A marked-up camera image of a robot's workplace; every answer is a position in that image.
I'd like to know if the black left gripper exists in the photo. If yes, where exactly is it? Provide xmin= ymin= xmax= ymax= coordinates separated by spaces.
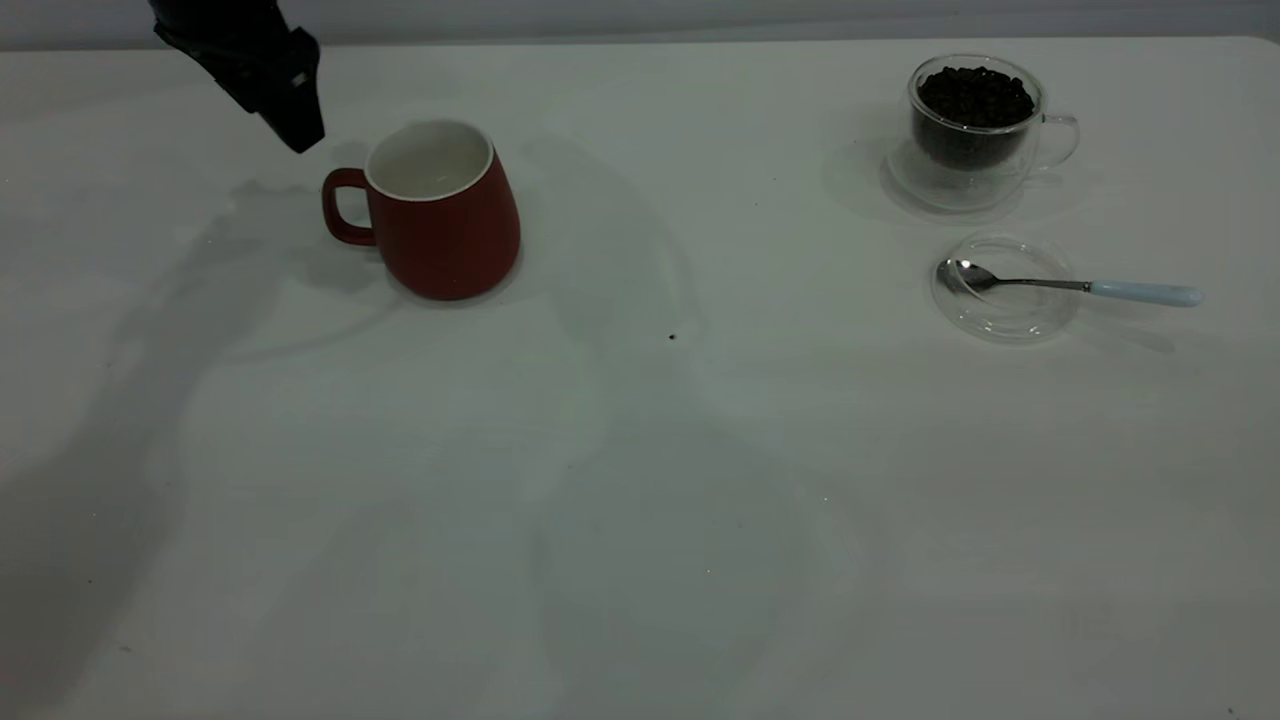
xmin=150 ymin=0 xmax=326 ymax=154

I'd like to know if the red ceramic mug white inside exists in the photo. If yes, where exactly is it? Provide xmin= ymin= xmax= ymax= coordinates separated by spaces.
xmin=322 ymin=120 xmax=522 ymax=302

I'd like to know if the metal spoon light blue handle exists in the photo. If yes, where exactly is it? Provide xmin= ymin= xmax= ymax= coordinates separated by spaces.
xmin=936 ymin=259 xmax=1206 ymax=309

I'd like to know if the pile of dark coffee beans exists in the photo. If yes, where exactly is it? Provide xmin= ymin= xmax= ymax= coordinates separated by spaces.
xmin=912 ymin=66 xmax=1037 ymax=169

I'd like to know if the clear round glass lid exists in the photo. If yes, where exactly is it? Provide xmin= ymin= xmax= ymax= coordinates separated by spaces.
xmin=930 ymin=233 xmax=1083 ymax=346

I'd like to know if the clear double-wall glass cup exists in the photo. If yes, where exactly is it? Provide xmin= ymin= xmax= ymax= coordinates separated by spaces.
xmin=880 ymin=54 xmax=1081 ymax=214

